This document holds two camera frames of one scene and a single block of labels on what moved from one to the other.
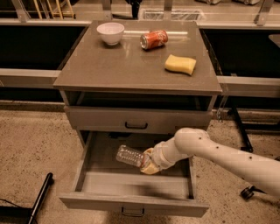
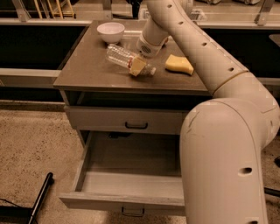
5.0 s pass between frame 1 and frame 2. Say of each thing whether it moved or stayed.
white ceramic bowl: stayed
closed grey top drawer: stayed
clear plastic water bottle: moved
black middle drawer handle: stayed
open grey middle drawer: stayed
